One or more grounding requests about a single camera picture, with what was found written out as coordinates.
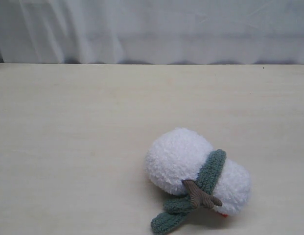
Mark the white plush snowman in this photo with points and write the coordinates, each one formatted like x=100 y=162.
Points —
x=179 y=155

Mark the teal fuzzy knit scarf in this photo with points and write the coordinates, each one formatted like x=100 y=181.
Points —
x=199 y=194

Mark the white curtain backdrop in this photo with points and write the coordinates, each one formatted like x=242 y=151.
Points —
x=152 y=31

